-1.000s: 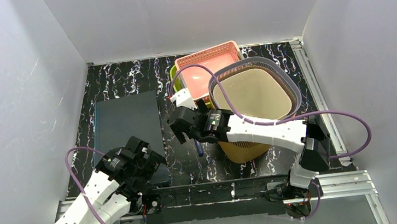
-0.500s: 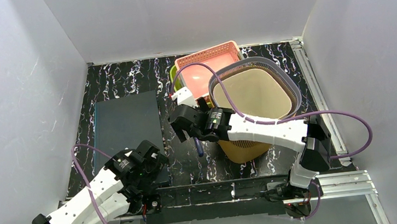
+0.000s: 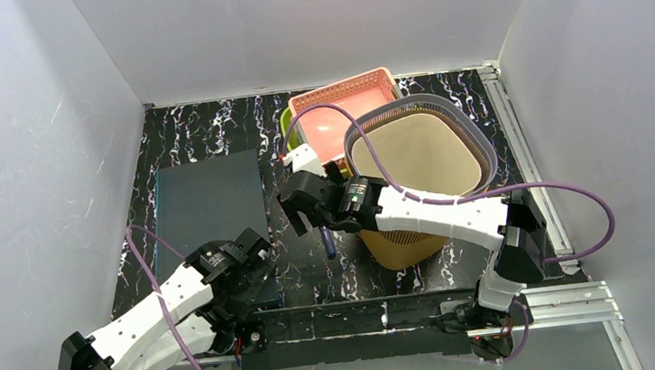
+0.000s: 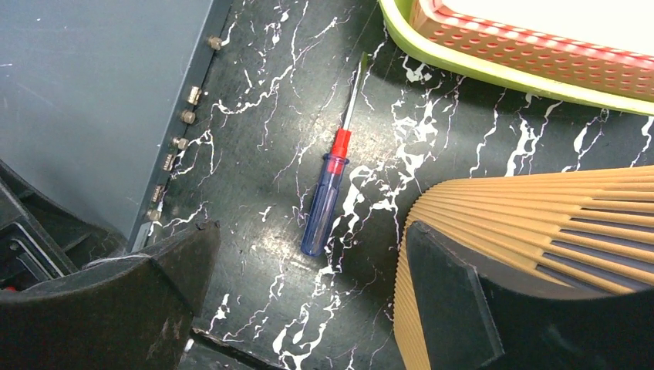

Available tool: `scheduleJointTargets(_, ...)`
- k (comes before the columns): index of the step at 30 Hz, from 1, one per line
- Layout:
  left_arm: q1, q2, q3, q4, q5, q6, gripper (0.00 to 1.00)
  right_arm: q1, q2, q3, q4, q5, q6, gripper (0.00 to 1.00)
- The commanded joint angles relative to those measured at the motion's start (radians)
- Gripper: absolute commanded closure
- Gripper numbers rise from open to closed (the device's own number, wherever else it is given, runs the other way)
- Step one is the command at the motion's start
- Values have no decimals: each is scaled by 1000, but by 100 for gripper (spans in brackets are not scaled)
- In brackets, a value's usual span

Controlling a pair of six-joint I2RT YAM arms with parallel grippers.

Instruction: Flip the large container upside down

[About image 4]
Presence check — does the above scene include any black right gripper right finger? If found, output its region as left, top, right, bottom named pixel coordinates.
left=406, top=222, right=653, bottom=369

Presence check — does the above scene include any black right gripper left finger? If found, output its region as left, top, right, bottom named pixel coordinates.
left=1, top=220, right=221, bottom=369

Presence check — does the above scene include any orange slatted waste bin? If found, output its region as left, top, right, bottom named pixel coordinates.
left=393, top=166, right=653, bottom=369

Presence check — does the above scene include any blue red screwdriver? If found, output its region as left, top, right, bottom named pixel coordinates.
left=300, top=52, right=369, bottom=257

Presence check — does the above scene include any dark grey flat box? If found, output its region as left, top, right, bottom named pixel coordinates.
left=0, top=0, right=234, bottom=254

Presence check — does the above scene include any pink perforated basket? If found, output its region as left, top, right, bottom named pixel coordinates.
left=407, top=1, right=653, bottom=103

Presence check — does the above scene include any green plastic tray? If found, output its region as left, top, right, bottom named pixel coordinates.
left=379, top=0, right=653, bottom=116

